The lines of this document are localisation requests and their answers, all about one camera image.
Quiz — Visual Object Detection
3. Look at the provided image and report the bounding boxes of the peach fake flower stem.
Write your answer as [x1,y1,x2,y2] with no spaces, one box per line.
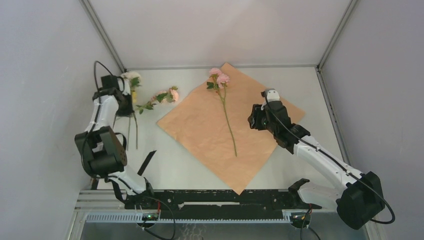
[135,85,180,114]

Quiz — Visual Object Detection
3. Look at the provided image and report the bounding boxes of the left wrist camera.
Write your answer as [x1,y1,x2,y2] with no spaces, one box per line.
[100,75,120,90]

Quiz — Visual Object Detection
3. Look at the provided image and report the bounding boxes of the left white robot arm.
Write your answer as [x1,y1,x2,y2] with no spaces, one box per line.
[74,89,157,209]

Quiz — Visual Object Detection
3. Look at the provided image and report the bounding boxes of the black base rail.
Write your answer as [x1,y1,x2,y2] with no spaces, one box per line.
[124,189,321,221]

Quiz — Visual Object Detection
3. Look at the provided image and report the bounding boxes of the black ribbon strap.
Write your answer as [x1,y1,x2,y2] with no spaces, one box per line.
[137,150,157,177]

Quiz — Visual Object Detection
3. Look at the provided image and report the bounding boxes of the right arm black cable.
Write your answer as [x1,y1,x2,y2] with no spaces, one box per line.
[263,96,396,225]

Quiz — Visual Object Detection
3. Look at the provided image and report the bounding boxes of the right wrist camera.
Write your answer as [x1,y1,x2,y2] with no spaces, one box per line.
[261,88,280,103]

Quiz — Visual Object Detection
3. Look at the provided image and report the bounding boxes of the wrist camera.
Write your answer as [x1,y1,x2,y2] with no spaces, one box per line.
[100,75,120,90]
[261,88,280,103]

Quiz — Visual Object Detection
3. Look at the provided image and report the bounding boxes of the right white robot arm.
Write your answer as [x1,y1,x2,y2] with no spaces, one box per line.
[247,101,387,230]

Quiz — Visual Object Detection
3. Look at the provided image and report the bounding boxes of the white fake flower stem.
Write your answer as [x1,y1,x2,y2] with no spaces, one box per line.
[119,70,143,151]

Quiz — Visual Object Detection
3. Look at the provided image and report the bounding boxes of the yellow fake flower stem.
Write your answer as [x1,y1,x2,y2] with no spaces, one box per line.
[131,90,139,150]

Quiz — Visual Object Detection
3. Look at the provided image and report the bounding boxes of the pink fake flower stem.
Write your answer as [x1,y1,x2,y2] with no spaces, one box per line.
[206,67,238,157]

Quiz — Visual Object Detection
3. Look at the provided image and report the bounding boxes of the orange wrapping paper sheet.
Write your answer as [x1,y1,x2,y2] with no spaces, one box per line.
[155,63,311,194]

